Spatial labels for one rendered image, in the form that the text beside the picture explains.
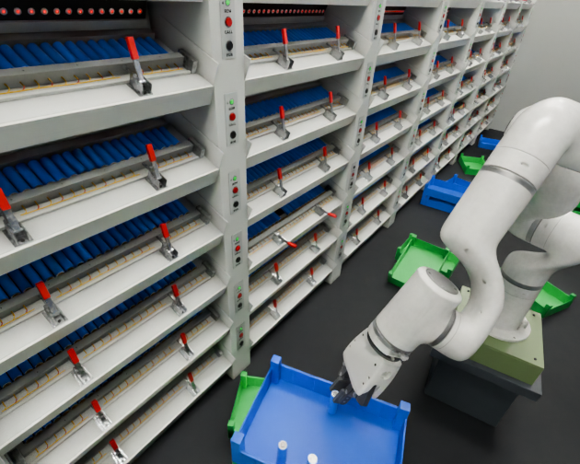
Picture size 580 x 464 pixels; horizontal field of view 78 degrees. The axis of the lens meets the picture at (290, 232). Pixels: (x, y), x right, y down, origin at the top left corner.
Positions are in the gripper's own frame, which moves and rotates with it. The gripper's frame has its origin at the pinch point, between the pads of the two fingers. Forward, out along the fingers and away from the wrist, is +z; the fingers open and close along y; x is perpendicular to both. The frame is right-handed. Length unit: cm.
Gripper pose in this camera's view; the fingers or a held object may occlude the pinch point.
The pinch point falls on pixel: (342, 390)
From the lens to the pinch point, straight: 80.4
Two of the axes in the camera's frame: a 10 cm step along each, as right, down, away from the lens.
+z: -4.6, 7.7, 4.4
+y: -1.6, -5.6, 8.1
